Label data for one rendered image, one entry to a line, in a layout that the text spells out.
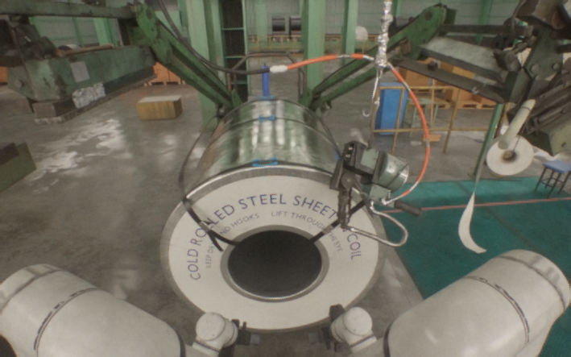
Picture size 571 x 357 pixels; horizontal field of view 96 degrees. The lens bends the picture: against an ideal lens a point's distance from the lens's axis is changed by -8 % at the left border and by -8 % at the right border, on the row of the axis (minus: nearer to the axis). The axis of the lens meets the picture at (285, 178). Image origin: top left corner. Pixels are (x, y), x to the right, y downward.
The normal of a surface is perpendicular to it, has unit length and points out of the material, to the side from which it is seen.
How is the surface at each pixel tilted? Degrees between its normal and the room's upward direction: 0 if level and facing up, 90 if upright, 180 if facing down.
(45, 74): 90
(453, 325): 36
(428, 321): 47
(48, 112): 90
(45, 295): 6
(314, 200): 90
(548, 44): 89
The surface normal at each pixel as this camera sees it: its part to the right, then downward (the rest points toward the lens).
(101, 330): 0.40, -0.66
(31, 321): -0.25, -0.40
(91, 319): 0.22, -0.80
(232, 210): 0.05, 0.48
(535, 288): 0.16, -0.59
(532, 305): 0.25, -0.41
